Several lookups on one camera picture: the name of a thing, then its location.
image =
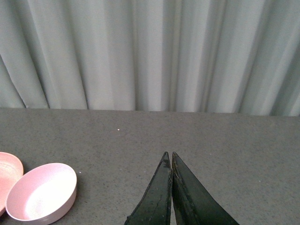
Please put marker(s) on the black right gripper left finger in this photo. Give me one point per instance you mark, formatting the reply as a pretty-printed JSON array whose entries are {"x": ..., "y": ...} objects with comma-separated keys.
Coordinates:
[{"x": 154, "y": 207}]

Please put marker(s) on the pink plate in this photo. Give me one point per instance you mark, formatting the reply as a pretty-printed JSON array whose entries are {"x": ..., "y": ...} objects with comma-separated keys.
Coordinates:
[{"x": 11, "y": 170}]

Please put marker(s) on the pale grey curtain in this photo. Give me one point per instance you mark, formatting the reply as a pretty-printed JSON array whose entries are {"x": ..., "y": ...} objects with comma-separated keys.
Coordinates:
[{"x": 219, "y": 56}]

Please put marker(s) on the light pink bowl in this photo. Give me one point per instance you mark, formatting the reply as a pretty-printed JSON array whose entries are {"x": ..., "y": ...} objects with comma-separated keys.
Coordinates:
[{"x": 43, "y": 195}]

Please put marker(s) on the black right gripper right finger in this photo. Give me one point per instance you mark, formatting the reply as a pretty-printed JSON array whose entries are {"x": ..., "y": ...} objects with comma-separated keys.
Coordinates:
[{"x": 193, "y": 205}]

